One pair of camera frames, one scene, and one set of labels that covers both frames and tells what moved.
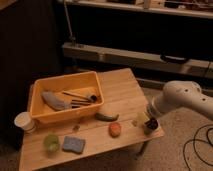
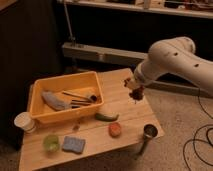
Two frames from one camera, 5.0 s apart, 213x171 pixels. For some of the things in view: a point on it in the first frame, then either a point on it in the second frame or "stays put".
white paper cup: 24,120 stays put
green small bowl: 51,143 stays put
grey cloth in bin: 55,101 stays put
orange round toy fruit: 114,129 stays put
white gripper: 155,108 to 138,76
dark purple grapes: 151,123 to 137,93
